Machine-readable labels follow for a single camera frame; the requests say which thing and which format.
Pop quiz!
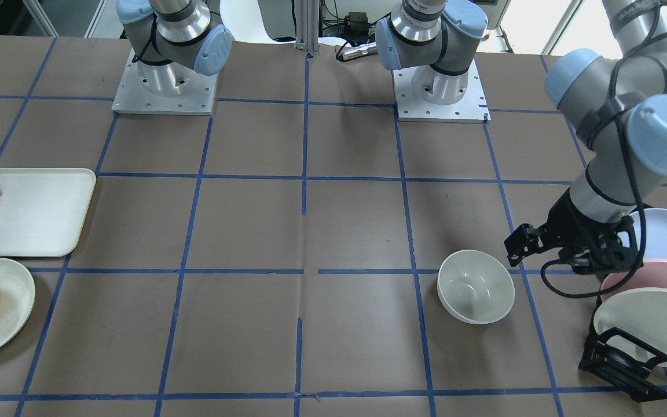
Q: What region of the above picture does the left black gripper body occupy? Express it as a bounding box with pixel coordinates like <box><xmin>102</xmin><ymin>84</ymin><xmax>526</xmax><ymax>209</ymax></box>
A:
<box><xmin>544</xmin><ymin>190</ymin><xmax>644</xmax><ymax>275</ymax></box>

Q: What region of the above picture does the white ceramic bowl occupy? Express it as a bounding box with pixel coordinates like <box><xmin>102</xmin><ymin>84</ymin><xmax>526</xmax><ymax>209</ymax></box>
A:
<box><xmin>437</xmin><ymin>249</ymin><xmax>516</xmax><ymax>325</ymax></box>

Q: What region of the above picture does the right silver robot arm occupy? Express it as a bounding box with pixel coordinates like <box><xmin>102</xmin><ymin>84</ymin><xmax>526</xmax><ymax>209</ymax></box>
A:
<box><xmin>116</xmin><ymin>1</ymin><xmax>233</xmax><ymax>96</ymax></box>

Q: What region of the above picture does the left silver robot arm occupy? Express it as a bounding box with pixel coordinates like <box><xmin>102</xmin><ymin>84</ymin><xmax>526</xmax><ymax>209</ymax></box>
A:
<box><xmin>504</xmin><ymin>1</ymin><xmax>667</xmax><ymax>275</ymax></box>

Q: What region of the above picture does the pink plate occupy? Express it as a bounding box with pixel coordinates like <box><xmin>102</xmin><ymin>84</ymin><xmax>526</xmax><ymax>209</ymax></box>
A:
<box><xmin>600</xmin><ymin>259</ymin><xmax>667</xmax><ymax>305</ymax></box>

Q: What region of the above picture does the cream plate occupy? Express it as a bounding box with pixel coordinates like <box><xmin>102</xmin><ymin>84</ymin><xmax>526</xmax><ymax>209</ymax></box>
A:
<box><xmin>593</xmin><ymin>287</ymin><xmax>667</xmax><ymax>367</ymax></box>

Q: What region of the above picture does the black dish rack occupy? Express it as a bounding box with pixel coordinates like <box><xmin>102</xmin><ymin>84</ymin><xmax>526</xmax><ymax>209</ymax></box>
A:
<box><xmin>578</xmin><ymin>327</ymin><xmax>667</xmax><ymax>403</ymax></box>

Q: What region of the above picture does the white chair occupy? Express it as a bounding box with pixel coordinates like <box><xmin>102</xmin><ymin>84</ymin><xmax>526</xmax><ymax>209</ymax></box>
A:
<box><xmin>219</xmin><ymin>1</ymin><xmax>303</xmax><ymax>44</ymax></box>

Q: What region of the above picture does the white rectangular tray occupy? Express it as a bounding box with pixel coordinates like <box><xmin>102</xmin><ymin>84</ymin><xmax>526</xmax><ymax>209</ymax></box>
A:
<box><xmin>0</xmin><ymin>168</ymin><xmax>96</xmax><ymax>258</ymax></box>

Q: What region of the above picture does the white shallow plate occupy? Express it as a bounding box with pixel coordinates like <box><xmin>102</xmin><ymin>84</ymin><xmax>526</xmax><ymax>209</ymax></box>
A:
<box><xmin>0</xmin><ymin>258</ymin><xmax>35</xmax><ymax>348</ymax></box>

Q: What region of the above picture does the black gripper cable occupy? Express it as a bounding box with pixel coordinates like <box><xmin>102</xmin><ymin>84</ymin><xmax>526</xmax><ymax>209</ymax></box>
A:
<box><xmin>540</xmin><ymin>259</ymin><xmax>603</xmax><ymax>299</ymax></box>

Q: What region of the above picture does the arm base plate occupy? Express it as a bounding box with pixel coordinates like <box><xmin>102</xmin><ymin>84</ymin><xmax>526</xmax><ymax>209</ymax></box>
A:
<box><xmin>392</xmin><ymin>61</ymin><xmax>492</xmax><ymax>123</ymax></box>
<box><xmin>112</xmin><ymin>50</ymin><xmax>219</xmax><ymax>116</ymax></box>

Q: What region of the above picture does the aluminium frame post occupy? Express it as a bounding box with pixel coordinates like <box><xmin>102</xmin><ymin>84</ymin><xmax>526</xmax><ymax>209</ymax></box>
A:
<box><xmin>293</xmin><ymin>0</ymin><xmax>320</xmax><ymax>56</ymax></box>

